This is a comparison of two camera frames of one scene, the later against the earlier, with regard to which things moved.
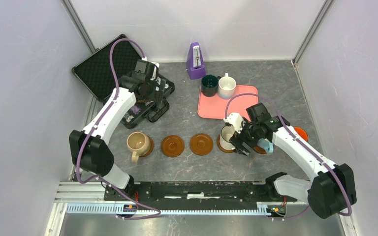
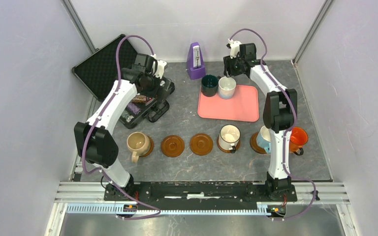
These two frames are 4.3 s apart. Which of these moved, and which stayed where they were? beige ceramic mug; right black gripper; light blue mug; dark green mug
Moved: right black gripper
Stayed: dark green mug; beige ceramic mug; light blue mug
